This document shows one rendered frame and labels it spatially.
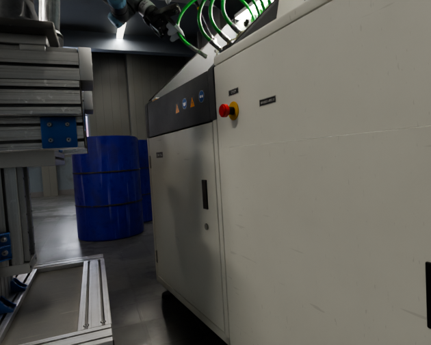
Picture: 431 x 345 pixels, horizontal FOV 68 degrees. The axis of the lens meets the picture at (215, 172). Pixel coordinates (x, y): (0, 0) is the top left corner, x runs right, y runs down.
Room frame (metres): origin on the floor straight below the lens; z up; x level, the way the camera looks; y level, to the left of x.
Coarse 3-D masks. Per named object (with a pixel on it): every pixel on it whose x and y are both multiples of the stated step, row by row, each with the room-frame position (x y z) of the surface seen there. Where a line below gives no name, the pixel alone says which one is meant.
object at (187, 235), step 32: (192, 128) 1.14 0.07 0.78; (160, 160) 1.45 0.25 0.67; (192, 160) 1.16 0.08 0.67; (160, 192) 1.48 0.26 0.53; (192, 192) 1.17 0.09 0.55; (160, 224) 1.50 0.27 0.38; (192, 224) 1.19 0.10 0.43; (160, 256) 1.53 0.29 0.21; (192, 256) 1.20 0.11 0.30; (192, 288) 1.22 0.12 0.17
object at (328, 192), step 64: (384, 0) 0.52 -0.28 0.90; (256, 64) 0.81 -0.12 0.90; (320, 64) 0.63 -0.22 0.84; (384, 64) 0.52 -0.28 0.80; (256, 128) 0.82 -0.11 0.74; (320, 128) 0.64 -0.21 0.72; (384, 128) 0.52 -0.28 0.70; (256, 192) 0.83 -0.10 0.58; (320, 192) 0.64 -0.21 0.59; (384, 192) 0.52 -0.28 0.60; (256, 256) 0.84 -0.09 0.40; (320, 256) 0.65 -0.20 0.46; (384, 256) 0.53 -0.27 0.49; (256, 320) 0.86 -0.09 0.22; (320, 320) 0.65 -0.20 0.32; (384, 320) 0.53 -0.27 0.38
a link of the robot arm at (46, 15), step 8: (40, 0) 1.45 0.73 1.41; (48, 0) 1.45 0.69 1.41; (56, 0) 1.47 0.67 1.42; (40, 8) 1.45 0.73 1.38; (48, 8) 1.45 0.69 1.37; (56, 8) 1.47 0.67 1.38; (40, 16) 1.45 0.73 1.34; (48, 16) 1.45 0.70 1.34; (56, 16) 1.47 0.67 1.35; (56, 24) 1.47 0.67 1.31; (56, 32) 1.46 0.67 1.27
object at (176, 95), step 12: (192, 84) 1.12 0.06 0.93; (204, 84) 1.05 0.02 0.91; (168, 96) 1.32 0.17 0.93; (180, 96) 1.22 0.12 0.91; (156, 108) 1.46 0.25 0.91; (168, 108) 1.33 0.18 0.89; (180, 108) 1.23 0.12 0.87; (192, 108) 1.13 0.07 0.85; (204, 108) 1.06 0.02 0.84; (156, 120) 1.47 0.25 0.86; (168, 120) 1.34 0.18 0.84; (180, 120) 1.23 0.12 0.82; (192, 120) 1.14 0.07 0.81; (204, 120) 1.06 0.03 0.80; (156, 132) 1.48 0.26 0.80; (168, 132) 1.36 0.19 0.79
